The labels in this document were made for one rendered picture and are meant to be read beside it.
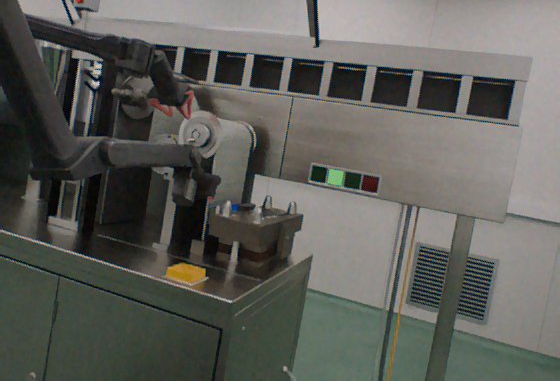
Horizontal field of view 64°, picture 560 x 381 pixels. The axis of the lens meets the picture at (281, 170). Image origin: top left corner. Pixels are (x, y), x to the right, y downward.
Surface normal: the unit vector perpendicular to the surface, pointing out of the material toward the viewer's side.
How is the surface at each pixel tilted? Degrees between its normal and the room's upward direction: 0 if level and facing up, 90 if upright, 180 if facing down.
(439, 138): 90
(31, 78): 82
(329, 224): 90
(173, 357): 90
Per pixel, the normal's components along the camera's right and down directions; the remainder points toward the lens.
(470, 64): -0.34, -0.01
